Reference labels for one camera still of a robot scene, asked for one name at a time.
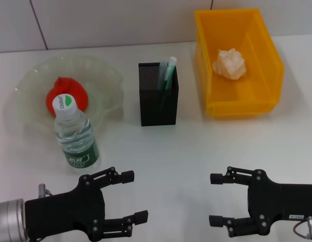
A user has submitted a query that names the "translucent green glass fruit plate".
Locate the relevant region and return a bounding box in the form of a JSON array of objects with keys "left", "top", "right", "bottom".
[{"left": 6, "top": 54, "right": 124, "bottom": 167}]

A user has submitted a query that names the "black mesh pen holder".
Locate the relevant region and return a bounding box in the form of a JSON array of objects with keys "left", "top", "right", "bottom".
[{"left": 138, "top": 61, "right": 180, "bottom": 127}]

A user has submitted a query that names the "grey glitter pen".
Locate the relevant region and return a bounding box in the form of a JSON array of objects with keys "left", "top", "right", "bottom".
[{"left": 155, "top": 62, "right": 168, "bottom": 91}]

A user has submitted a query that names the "white paper ball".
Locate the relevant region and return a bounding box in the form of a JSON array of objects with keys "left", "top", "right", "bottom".
[{"left": 212, "top": 48, "right": 247, "bottom": 80}]

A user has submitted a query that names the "thin wrist cable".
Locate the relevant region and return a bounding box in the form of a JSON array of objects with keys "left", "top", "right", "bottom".
[
  {"left": 38, "top": 183, "right": 55, "bottom": 199},
  {"left": 293, "top": 215, "right": 312, "bottom": 240}
]

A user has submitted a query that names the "yellow plastic bin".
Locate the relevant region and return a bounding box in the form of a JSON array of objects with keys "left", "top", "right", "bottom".
[{"left": 194, "top": 8, "right": 285, "bottom": 118}]

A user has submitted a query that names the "thin right wrist cable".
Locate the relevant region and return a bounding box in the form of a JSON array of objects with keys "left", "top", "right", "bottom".
[{"left": 293, "top": 215, "right": 312, "bottom": 240}]

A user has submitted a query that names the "thin left wrist cable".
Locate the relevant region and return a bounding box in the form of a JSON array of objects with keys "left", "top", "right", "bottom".
[{"left": 38, "top": 183, "right": 55, "bottom": 199}]

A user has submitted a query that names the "clear green-label water bottle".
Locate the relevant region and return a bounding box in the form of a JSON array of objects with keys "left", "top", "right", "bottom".
[{"left": 51, "top": 93, "right": 101, "bottom": 175}]

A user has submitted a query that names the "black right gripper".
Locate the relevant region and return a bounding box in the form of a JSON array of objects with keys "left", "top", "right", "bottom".
[{"left": 209, "top": 166, "right": 312, "bottom": 238}]

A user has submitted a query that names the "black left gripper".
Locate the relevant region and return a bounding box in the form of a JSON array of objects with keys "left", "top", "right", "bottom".
[{"left": 24, "top": 166, "right": 149, "bottom": 241}]

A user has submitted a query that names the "mint green pen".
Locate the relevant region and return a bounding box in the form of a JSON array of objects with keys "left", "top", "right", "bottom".
[{"left": 160, "top": 56, "right": 178, "bottom": 111}]

